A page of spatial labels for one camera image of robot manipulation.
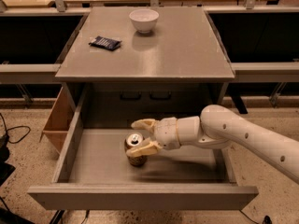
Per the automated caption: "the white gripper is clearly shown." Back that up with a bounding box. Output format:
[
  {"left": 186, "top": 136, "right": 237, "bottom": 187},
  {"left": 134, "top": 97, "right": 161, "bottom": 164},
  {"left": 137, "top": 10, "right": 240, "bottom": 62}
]
[{"left": 126, "top": 118, "right": 180, "bottom": 158}]

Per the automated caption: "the orange soda can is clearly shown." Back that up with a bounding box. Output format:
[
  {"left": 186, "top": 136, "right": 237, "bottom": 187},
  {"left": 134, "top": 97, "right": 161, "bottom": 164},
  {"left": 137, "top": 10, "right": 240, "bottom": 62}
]
[{"left": 123, "top": 132, "right": 148, "bottom": 168}]

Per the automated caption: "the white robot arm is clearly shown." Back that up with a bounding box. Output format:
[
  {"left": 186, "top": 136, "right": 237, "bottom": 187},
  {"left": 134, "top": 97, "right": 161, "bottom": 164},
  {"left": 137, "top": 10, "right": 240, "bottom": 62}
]
[{"left": 126, "top": 105, "right": 299, "bottom": 183}]

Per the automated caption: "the open grey top drawer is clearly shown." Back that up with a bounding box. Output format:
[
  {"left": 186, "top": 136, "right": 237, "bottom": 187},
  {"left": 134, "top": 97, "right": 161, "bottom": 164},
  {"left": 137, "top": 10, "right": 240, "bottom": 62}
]
[{"left": 28, "top": 92, "right": 258, "bottom": 210}]

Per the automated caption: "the grey cabinet counter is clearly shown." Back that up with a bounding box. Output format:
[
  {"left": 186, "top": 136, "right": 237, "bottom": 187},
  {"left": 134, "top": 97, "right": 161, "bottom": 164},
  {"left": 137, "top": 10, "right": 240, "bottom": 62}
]
[{"left": 62, "top": 11, "right": 226, "bottom": 117}]

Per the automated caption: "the brown cardboard box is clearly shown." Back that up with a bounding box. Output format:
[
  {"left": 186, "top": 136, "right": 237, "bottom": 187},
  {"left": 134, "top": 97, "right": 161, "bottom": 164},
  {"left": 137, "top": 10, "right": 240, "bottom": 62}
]
[{"left": 42, "top": 88, "right": 74, "bottom": 153}]

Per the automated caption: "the dark blue snack packet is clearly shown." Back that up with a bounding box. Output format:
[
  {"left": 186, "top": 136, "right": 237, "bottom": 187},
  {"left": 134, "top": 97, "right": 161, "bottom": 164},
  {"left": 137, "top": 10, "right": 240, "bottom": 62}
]
[{"left": 89, "top": 35, "right": 121, "bottom": 51}]

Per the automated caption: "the white ceramic bowl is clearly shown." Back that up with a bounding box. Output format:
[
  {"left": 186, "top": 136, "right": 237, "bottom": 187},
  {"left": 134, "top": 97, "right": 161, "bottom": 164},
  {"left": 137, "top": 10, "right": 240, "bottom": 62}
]
[{"left": 129, "top": 8, "right": 159, "bottom": 34}]

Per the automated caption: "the black equipment at left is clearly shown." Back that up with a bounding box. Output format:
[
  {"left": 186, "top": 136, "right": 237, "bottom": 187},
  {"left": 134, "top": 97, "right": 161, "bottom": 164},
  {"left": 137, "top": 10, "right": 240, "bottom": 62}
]
[{"left": 0, "top": 134, "right": 15, "bottom": 186}]

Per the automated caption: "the right black drawer handle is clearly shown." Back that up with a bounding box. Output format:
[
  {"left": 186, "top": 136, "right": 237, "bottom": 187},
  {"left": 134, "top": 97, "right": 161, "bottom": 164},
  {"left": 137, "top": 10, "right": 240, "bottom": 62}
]
[{"left": 149, "top": 91, "right": 171, "bottom": 101}]

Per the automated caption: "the black drawer handle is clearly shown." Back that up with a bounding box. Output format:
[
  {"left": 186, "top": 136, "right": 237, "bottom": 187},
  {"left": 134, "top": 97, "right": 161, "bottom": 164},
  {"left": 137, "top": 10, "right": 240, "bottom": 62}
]
[
  {"left": 120, "top": 91, "right": 142, "bottom": 101},
  {"left": 149, "top": 91, "right": 171, "bottom": 101}
]

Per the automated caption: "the left black drawer handle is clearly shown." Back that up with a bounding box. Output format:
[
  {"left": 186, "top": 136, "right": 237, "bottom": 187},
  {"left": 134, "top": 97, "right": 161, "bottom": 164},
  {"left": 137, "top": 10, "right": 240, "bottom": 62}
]
[{"left": 120, "top": 91, "right": 142, "bottom": 101}]

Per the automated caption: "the black floor cable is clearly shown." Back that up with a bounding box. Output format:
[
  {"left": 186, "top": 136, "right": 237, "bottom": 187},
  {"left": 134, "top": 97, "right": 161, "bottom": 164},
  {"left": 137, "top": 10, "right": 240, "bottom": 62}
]
[{"left": 0, "top": 112, "right": 32, "bottom": 145}]

